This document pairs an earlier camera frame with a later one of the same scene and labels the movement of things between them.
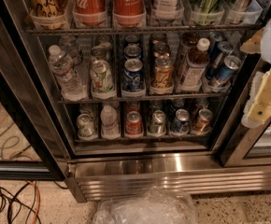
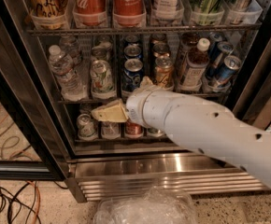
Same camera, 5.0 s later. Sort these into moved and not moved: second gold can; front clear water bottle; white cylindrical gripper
Moved: white cylindrical gripper
Not moved: second gold can; front clear water bottle
